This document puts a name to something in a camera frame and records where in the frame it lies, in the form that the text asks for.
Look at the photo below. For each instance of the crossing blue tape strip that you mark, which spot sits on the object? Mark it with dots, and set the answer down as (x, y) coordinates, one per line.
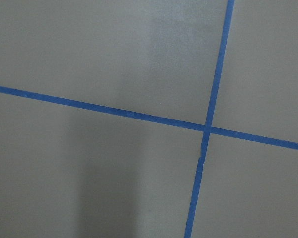
(209, 120)

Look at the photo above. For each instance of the long blue tape strip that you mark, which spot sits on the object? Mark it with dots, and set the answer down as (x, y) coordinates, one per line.
(150, 118)

